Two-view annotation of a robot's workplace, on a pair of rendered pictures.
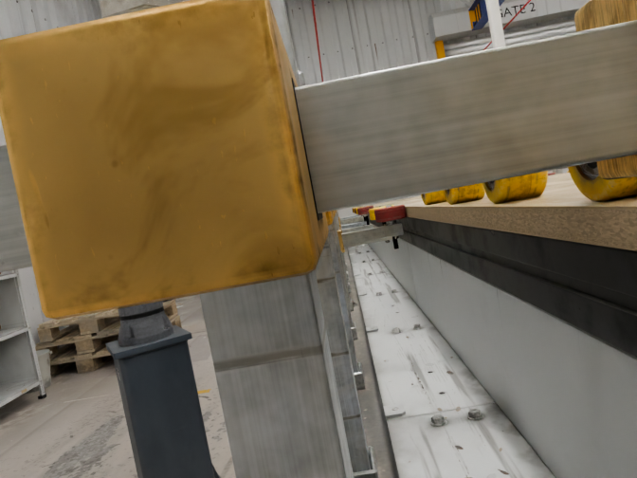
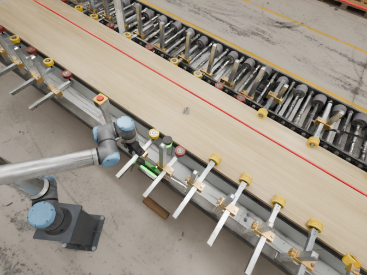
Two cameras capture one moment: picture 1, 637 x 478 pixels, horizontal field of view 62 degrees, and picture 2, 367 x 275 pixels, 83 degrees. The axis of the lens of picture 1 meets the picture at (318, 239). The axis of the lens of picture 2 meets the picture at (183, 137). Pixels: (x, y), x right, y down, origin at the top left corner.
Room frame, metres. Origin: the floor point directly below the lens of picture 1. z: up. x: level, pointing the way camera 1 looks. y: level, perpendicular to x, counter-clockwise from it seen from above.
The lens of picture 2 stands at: (1.08, 0.46, 2.29)
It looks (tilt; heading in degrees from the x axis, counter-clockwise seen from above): 59 degrees down; 295
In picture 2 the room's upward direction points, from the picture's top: 9 degrees clockwise
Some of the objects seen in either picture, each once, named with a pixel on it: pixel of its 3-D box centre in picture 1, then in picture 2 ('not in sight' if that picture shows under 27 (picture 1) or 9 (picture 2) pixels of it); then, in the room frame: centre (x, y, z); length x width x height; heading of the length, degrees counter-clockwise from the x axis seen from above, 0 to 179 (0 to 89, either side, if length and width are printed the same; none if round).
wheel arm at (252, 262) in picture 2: not in sight; (264, 234); (0.64, 0.01, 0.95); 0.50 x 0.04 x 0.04; 87
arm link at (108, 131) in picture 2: not in sight; (106, 133); (1.69, 0.13, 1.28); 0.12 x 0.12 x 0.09; 54
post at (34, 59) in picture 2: not in sight; (46, 79); (2.68, -0.10, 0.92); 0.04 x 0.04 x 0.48; 87
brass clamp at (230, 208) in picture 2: not in sight; (226, 206); (0.91, -0.01, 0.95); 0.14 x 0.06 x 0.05; 177
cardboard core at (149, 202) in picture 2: not in sight; (155, 207); (1.41, 0.10, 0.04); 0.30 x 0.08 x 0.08; 177
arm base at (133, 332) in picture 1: (144, 324); (55, 220); (1.86, 0.66, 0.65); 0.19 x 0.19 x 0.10
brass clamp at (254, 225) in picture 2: not in sight; (262, 231); (0.66, 0.00, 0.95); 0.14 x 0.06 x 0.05; 177
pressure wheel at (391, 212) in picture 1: (392, 227); (179, 153); (1.38, -0.20, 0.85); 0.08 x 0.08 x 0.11
